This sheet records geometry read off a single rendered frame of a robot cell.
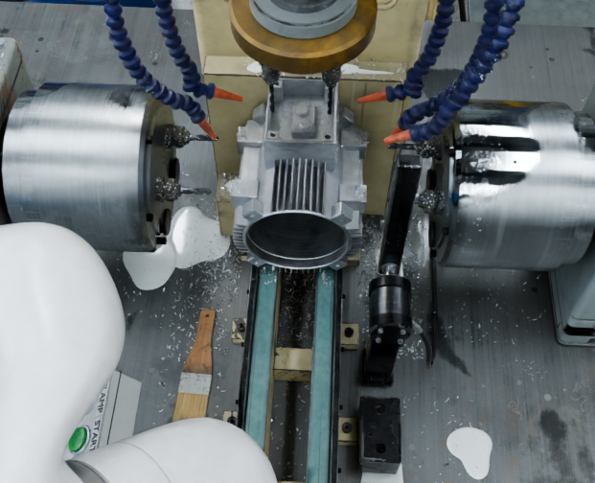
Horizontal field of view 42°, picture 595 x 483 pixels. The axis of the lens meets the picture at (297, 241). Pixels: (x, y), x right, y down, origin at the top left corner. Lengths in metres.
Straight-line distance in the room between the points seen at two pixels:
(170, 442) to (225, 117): 0.80
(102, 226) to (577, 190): 0.65
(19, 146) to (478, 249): 0.65
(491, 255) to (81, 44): 1.02
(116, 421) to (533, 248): 0.60
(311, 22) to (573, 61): 0.94
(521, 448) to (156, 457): 0.86
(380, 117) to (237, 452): 0.78
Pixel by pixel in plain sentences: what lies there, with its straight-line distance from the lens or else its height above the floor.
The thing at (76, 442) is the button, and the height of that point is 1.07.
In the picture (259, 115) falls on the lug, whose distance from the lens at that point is 1.19.
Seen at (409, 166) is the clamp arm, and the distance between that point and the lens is 0.93.
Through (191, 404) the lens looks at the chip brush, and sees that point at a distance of 1.26.
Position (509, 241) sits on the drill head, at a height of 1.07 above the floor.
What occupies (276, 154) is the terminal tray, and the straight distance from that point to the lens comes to 1.10.
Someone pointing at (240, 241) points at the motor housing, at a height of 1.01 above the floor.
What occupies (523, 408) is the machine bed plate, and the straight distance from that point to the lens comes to 1.30.
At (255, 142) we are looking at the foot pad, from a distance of 1.17.
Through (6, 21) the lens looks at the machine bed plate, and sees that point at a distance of 1.87.
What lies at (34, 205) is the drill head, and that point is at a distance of 1.13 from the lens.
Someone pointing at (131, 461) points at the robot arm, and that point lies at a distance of 0.49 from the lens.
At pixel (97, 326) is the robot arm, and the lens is 0.48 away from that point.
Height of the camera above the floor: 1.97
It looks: 58 degrees down
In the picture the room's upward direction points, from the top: straight up
